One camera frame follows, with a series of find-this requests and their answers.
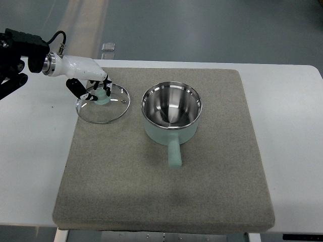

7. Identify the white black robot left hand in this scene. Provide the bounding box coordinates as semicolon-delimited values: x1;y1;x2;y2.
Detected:
42;52;112;105

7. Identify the glass lid with green knob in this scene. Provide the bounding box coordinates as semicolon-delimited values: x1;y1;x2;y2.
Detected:
75;84;131;124

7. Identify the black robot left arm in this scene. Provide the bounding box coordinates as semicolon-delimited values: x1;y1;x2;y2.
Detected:
1;28;50;99

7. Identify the metal floor plate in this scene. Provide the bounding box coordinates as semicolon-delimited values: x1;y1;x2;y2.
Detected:
101;42;116;60

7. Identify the mint green saucepan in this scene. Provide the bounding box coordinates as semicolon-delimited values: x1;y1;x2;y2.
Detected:
141;81;202;169

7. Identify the beige square mat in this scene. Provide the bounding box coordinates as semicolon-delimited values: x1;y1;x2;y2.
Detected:
52;68;275;234

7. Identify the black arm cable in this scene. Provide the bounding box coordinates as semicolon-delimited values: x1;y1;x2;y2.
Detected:
47;30;67;58

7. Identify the metal table frame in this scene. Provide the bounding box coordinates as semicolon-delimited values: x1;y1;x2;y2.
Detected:
53;229;262;241

